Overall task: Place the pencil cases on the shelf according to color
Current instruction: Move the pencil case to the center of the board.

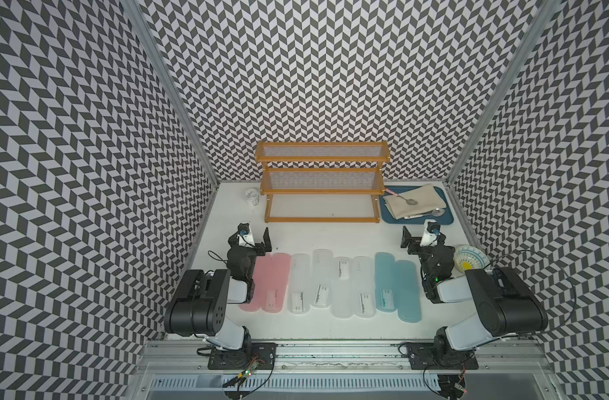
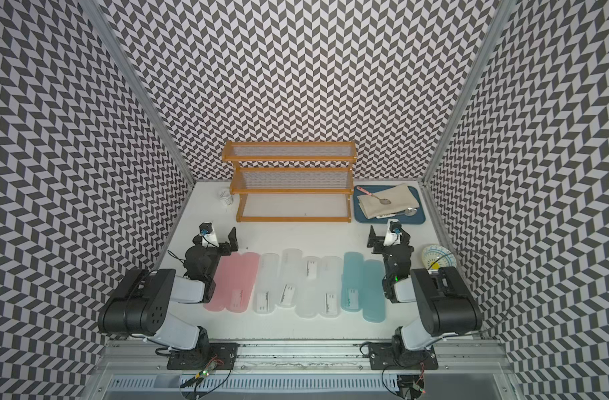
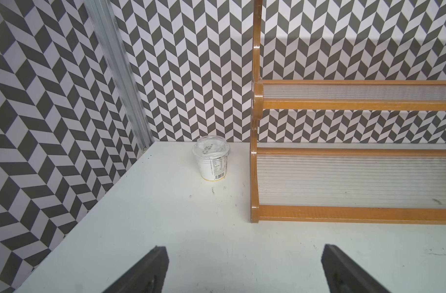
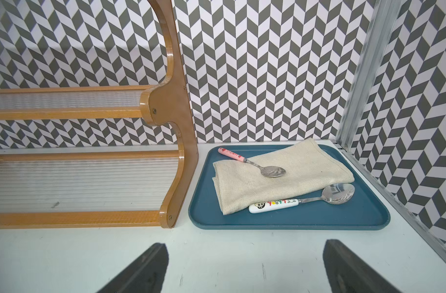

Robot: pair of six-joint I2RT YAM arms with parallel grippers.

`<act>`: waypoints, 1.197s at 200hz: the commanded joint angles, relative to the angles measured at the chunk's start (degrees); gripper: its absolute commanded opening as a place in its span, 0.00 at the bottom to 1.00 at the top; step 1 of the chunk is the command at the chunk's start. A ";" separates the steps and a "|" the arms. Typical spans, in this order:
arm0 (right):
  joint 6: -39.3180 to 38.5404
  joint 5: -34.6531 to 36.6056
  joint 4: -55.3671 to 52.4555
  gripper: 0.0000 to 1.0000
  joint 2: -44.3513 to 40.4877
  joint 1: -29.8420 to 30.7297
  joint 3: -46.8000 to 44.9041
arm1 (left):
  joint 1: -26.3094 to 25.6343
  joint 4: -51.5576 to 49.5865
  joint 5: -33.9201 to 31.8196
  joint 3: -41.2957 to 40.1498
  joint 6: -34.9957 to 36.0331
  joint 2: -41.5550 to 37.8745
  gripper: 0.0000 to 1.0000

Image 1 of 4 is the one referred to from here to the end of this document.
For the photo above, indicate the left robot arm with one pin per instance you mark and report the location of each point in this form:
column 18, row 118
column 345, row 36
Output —
column 198, row 307

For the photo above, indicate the metal spoon pink handle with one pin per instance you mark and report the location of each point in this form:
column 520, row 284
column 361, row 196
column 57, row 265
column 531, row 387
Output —
column 409, row 201

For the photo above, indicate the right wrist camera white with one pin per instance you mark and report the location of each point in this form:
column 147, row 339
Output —
column 431, row 233

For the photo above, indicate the clear plastic cup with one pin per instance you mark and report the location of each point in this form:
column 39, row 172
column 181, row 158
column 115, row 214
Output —
column 252, row 197

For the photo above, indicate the pink pencil case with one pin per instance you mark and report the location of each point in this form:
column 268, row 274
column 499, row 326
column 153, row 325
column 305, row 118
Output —
column 276, row 282
column 260, row 277

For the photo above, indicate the wooden three-tier shelf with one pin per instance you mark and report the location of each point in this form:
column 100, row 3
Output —
column 322, row 181

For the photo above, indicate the yellow patterned bowl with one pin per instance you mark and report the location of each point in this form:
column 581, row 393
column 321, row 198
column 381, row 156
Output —
column 468, row 257

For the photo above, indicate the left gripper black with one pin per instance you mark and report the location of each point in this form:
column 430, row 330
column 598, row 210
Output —
column 259, row 246

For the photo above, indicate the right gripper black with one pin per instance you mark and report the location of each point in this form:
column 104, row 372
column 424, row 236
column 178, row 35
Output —
column 407, row 238

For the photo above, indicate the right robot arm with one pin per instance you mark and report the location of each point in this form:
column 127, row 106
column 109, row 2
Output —
column 504, row 304

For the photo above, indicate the pink pencil case left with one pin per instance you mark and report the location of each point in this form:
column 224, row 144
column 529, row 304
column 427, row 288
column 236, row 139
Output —
column 260, row 277

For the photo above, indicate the clear pencil case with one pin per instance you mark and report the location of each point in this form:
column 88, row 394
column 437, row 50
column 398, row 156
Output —
column 362, row 298
column 322, row 274
column 341, row 288
column 299, row 290

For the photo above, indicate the beige folded cloth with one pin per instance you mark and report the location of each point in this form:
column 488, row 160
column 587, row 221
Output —
column 427, row 197

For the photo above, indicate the pink pencil case right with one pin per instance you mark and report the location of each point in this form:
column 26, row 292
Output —
column 276, row 282

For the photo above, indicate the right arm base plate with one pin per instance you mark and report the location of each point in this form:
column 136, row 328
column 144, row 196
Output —
column 430, row 356

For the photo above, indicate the metal spoon on tray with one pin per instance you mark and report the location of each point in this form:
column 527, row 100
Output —
column 437, row 212

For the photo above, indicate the dark teal tray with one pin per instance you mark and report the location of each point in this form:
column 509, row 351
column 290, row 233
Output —
column 446, row 219

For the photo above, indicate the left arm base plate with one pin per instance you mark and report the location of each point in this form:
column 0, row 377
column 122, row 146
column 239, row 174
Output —
column 263, row 355

